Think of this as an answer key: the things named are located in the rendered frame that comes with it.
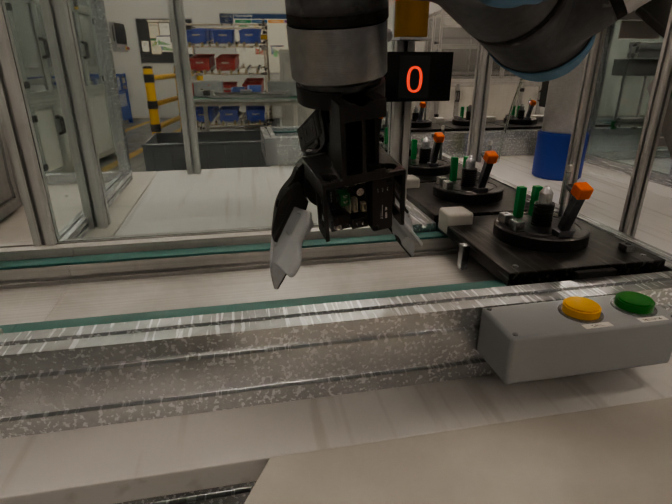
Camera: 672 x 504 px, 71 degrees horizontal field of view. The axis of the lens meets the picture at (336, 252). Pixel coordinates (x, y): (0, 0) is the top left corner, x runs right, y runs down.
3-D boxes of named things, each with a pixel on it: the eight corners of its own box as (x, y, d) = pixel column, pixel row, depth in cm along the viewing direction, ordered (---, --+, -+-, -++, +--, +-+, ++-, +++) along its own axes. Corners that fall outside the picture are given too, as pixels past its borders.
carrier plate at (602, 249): (662, 272, 67) (666, 258, 66) (507, 287, 63) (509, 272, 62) (557, 220, 89) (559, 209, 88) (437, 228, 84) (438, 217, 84)
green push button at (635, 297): (659, 319, 54) (664, 304, 54) (629, 323, 54) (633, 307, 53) (633, 303, 58) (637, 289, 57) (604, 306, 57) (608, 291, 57)
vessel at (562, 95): (596, 133, 152) (623, 0, 138) (557, 134, 149) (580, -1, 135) (568, 127, 165) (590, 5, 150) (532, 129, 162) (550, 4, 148)
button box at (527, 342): (670, 364, 55) (684, 317, 53) (505, 386, 51) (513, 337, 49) (625, 332, 62) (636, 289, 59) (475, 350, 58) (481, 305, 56)
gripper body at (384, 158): (323, 250, 39) (311, 105, 33) (297, 204, 46) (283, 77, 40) (407, 230, 41) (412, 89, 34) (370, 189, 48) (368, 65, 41)
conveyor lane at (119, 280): (646, 326, 71) (663, 265, 67) (26, 399, 55) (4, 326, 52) (536, 255, 96) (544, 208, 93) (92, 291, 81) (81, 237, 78)
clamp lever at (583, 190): (572, 232, 69) (595, 189, 64) (560, 233, 68) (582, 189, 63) (559, 217, 71) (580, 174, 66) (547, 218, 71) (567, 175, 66)
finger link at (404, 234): (429, 280, 48) (379, 228, 42) (404, 250, 52) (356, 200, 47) (453, 260, 47) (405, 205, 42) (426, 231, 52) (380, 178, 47)
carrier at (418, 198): (552, 218, 90) (564, 151, 85) (433, 226, 86) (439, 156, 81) (490, 187, 112) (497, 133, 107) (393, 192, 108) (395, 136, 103)
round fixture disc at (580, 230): (609, 249, 70) (612, 236, 69) (523, 256, 67) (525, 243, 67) (551, 220, 83) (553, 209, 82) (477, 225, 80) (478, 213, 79)
